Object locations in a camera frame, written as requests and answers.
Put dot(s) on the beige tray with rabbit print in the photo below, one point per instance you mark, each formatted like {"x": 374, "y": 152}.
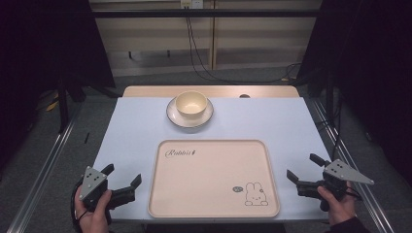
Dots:
{"x": 210, "y": 181}

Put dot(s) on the person's left hand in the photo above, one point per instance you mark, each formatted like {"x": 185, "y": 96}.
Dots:
{"x": 92, "y": 221}

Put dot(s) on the white round plate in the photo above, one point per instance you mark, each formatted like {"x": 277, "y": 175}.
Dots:
{"x": 189, "y": 122}

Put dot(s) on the black horizontal frame bar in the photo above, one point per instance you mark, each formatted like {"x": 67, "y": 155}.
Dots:
{"x": 226, "y": 13}

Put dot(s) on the yellow floor item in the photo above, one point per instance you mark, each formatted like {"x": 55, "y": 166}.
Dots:
{"x": 52, "y": 106}

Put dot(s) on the cream bowl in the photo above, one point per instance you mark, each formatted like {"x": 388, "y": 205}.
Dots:
{"x": 191, "y": 104}

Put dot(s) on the black curtain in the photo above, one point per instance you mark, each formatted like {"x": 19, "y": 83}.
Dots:
{"x": 372, "y": 64}
{"x": 39, "y": 58}

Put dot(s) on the black metal stand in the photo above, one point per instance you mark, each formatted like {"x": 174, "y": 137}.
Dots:
{"x": 63, "y": 106}

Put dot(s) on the white wall socket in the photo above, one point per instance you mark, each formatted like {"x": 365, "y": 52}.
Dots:
{"x": 191, "y": 3}

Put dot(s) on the small black stick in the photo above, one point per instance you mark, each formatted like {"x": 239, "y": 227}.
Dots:
{"x": 86, "y": 138}

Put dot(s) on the metal floor rail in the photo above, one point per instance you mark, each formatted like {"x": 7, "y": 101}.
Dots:
{"x": 42, "y": 171}
{"x": 383, "y": 220}

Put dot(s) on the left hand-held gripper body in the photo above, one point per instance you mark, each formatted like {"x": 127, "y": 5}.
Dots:
{"x": 92, "y": 181}

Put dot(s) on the person's right hand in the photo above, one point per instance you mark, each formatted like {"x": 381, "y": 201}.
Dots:
{"x": 340, "y": 208}

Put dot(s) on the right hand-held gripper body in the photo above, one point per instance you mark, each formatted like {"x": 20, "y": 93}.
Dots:
{"x": 336, "y": 181}

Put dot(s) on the light blue table mat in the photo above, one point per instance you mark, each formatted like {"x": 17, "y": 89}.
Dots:
{"x": 136, "y": 129}

